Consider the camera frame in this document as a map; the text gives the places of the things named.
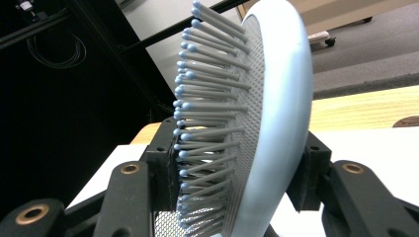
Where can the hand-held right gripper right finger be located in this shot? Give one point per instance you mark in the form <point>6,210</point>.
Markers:
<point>355,200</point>

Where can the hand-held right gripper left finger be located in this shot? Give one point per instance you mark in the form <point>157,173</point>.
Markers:
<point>131,197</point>

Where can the light blue hairbrush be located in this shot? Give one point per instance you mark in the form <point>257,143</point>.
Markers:
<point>283,98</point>

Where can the black caster wheel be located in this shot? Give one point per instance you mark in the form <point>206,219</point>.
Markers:
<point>330,42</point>

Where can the wooden desk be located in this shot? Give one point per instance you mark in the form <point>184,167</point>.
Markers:
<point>346,10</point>

